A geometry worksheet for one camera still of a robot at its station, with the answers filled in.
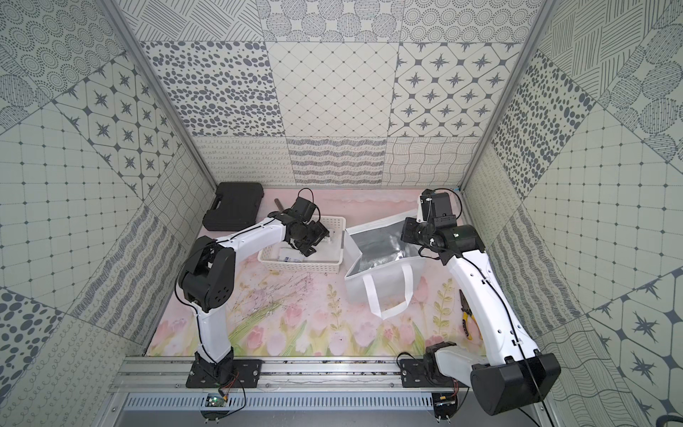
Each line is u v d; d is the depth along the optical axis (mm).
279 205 1143
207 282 513
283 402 701
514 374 364
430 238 506
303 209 781
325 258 977
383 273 703
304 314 855
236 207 1072
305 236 816
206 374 666
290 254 958
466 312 850
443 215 538
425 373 731
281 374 754
